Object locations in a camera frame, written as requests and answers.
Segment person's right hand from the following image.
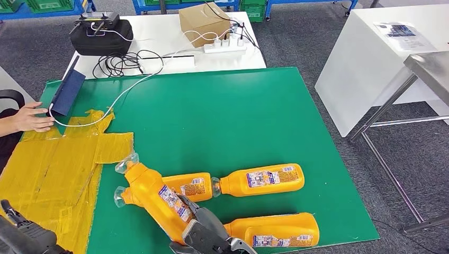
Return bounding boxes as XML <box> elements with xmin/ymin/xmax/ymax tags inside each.
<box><xmin>14</xmin><ymin>102</ymin><xmax>56</xmax><ymax>133</ymax></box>

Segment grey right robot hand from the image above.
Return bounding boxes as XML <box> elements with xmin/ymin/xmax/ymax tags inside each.
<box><xmin>176</xmin><ymin>194</ymin><xmax>229</xmax><ymax>237</ymax></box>

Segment orange Tide detergent bottle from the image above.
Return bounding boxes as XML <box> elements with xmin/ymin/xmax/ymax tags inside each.
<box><xmin>115</xmin><ymin>152</ymin><xmax>197</xmax><ymax>245</ymax></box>
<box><xmin>211</xmin><ymin>163</ymin><xmax>305</xmax><ymax>198</ymax></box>
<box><xmin>222</xmin><ymin>212</ymin><xmax>320</xmax><ymax>248</ymax></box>
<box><xmin>114</xmin><ymin>172</ymin><xmax>213</xmax><ymax>208</ymax></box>

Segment black chair armrest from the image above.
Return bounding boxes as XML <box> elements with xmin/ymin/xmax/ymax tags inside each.
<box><xmin>0</xmin><ymin>89</ymin><xmax>26</xmax><ymax>111</ymax></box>

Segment person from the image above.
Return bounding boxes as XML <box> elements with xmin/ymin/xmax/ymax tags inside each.
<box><xmin>0</xmin><ymin>108</ymin><xmax>23</xmax><ymax>174</ymax></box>

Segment yellow taped cardboard sheet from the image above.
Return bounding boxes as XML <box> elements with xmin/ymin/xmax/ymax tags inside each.
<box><xmin>0</xmin><ymin>109</ymin><xmax>134</xmax><ymax>254</ymax></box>

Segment green table mat board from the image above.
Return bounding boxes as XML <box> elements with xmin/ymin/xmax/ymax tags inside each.
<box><xmin>21</xmin><ymin>67</ymin><xmax>380</xmax><ymax>254</ymax></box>

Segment black carrying case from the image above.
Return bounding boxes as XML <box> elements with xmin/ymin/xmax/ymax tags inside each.
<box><xmin>70</xmin><ymin>19</ymin><xmax>134</xmax><ymax>57</ymax></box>

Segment blue shelf rack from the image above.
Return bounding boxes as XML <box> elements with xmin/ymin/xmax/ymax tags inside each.
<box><xmin>131</xmin><ymin>0</ymin><xmax>240</xmax><ymax>15</ymax></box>
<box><xmin>265</xmin><ymin>0</ymin><xmax>359</xmax><ymax>21</ymax></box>
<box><xmin>0</xmin><ymin>0</ymin><xmax>97</xmax><ymax>22</ymax></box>

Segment green plastic crate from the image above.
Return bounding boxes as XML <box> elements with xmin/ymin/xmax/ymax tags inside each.
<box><xmin>0</xmin><ymin>0</ymin><xmax>23</xmax><ymax>13</ymax></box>
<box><xmin>27</xmin><ymin>0</ymin><xmax>75</xmax><ymax>13</ymax></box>
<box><xmin>240</xmin><ymin>0</ymin><xmax>267</xmax><ymax>23</ymax></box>

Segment black remote controller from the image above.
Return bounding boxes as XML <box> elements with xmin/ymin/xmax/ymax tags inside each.
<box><xmin>69</xmin><ymin>11</ymin><xmax>121</xmax><ymax>36</ymax></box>

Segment white flat box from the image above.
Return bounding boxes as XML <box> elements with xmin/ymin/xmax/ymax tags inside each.
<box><xmin>138</xmin><ymin>55</ymin><xmax>196</xmax><ymax>72</ymax></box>

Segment white table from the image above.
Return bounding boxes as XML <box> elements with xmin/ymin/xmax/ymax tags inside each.
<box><xmin>66</xmin><ymin>11</ymin><xmax>267</xmax><ymax>79</ymax></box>

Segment white power strip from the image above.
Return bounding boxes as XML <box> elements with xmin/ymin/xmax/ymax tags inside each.
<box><xmin>203</xmin><ymin>42</ymin><xmax>248</xmax><ymax>55</ymax></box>

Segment brown cardboard box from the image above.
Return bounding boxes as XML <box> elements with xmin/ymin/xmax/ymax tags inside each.
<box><xmin>178</xmin><ymin>3</ymin><xmax>232</xmax><ymax>48</ymax></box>

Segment white cabinet desk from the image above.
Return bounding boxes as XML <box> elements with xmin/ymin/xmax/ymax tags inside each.
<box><xmin>315</xmin><ymin>5</ymin><xmax>449</xmax><ymax>138</ymax></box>

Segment printed paper sheet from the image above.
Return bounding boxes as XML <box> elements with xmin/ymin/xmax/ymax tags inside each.
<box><xmin>372</xmin><ymin>21</ymin><xmax>437</xmax><ymax>52</ymax></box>

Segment stainless steel table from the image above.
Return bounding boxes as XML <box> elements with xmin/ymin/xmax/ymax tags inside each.
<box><xmin>349</xmin><ymin>51</ymin><xmax>449</xmax><ymax>235</ymax></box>

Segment white tablet charging cable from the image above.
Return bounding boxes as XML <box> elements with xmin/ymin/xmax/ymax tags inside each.
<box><xmin>48</xmin><ymin>28</ymin><xmax>243</xmax><ymax>128</ymax></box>

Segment coiled black cable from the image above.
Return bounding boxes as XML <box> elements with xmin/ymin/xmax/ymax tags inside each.
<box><xmin>92</xmin><ymin>49</ymin><xmax>165</xmax><ymax>79</ymax></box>

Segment white controller cable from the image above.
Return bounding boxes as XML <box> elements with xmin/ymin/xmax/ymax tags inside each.
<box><xmin>89</xmin><ymin>22</ymin><xmax>152</xmax><ymax>43</ymax></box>

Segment black power cable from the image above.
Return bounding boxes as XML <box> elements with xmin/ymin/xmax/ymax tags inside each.
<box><xmin>206</xmin><ymin>0</ymin><xmax>267</xmax><ymax>67</ymax></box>

